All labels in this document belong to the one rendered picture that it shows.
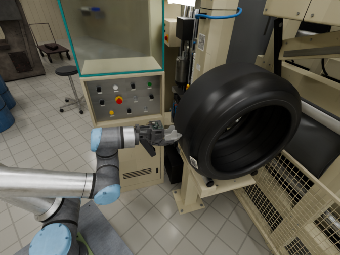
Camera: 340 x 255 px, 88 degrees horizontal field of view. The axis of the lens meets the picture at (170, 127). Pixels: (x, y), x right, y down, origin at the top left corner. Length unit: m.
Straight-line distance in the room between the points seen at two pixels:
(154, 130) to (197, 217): 1.35
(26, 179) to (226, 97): 0.69
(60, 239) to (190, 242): 1.15
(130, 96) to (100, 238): 0.92
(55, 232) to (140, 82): 0.97
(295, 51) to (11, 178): 1.22
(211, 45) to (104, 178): 0.77
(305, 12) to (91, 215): 1.45
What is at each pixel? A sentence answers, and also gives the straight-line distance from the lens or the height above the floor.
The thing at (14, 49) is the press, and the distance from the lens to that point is 5.36.
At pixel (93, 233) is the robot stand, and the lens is 1.26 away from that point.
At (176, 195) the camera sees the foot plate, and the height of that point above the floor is 0.01.
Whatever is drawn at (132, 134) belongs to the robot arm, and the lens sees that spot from 0.70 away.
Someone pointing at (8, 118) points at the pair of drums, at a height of 0.13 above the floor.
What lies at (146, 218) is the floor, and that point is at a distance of 1.90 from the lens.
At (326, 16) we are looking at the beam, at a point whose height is 1.66.
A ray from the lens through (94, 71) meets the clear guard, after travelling 1.27.
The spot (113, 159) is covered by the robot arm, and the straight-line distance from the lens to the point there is 0.77.
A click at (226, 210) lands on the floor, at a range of 2.03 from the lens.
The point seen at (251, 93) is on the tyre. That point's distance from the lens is 0.71.
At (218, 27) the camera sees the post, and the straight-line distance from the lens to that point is 0.99.
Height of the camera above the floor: 1.71
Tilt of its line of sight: 37 degrees down
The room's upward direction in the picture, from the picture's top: 2 degrees clockwise
